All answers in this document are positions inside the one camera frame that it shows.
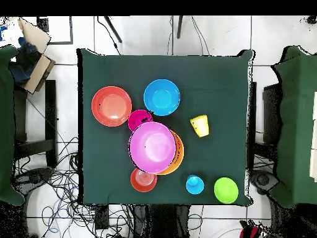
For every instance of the blue cup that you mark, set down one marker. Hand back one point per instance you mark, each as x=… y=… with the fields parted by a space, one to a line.
x=195 y=186

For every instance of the green bowl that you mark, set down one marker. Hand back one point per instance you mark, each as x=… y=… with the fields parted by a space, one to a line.
x=225 y=190

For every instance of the small red-orange bowl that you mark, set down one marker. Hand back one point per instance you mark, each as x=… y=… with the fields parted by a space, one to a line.
x=142 y=183

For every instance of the black stool frame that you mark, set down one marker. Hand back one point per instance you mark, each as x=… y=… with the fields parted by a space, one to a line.
x=50 y=111

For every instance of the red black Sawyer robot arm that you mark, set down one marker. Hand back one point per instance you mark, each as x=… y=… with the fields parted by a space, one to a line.
x=251 y=231

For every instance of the black cabinet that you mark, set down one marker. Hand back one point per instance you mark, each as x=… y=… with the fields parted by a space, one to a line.
x=271 y=111

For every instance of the dark green tablecloth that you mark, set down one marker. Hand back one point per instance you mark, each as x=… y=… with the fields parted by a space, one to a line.
x=123 y=72

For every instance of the grey pedestal foot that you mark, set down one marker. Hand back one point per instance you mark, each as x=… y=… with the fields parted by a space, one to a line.
x=263 y=180

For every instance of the large magenta bowl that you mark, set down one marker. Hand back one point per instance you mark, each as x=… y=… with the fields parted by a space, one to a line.
x=152 y=147

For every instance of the blue bowl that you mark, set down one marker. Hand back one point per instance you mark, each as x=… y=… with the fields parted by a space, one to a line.
x=161 y=97

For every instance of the yellow cup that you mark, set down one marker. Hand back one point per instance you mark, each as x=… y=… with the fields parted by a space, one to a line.
x=198 y=121
x=203 y=131

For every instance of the large orange bowl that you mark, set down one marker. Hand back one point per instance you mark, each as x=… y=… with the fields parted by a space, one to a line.
x=179 y=153

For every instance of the black tripod leg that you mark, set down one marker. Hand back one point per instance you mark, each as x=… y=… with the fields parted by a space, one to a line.
x=112 y=28
x=179 y=27

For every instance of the small crimson bowl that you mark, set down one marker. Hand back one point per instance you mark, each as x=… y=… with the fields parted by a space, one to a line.
x=136 y=119

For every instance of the wide red-orange bowl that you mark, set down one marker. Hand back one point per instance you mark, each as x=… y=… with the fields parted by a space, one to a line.
x=111 y=106

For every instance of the dark blue cloth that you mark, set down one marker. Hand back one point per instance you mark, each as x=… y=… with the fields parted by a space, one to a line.
x=24 y=62

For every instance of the dark green side cloth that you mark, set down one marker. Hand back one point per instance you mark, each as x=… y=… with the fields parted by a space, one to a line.
x=6 y=124
x=297 y=124

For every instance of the cardboard box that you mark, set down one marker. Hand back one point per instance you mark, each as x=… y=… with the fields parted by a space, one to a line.
x=37 y=36

